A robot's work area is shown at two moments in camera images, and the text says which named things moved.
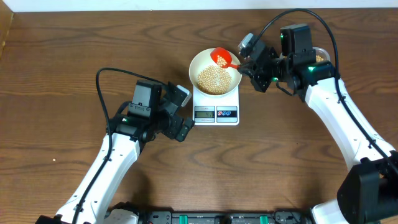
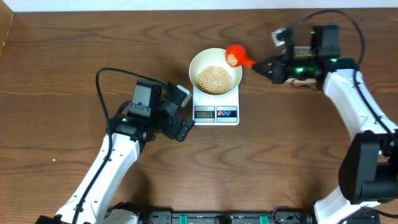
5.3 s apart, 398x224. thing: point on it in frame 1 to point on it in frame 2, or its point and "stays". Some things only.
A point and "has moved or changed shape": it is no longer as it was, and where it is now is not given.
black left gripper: (170, 132) stays
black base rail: (283, 216) stays
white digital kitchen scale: (222, 110) stays
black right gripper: (250, 69) to (277, 70)
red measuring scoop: (226, 55) has moved or changed shape
